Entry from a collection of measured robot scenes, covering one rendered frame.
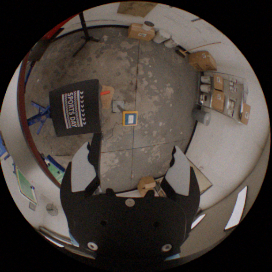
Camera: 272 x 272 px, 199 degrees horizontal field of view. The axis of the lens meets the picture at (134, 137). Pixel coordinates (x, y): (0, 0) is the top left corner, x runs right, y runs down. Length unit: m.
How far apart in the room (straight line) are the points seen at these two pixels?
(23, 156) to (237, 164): 3.41
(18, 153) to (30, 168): 0.03
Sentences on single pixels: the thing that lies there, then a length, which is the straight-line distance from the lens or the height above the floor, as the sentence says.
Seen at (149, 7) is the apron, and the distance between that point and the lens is 2.05.
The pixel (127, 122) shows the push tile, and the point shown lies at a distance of 0.67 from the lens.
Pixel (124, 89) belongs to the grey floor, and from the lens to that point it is 1.62.
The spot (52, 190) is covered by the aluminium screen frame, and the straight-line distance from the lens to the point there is 0.19.
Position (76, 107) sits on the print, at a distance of 0.70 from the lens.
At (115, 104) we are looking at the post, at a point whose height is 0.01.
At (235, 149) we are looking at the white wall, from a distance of 3.14.
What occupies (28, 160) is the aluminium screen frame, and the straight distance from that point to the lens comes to 0.15.
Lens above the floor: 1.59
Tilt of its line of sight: 56 degrees down
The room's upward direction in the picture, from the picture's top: 147 degrees clockwise
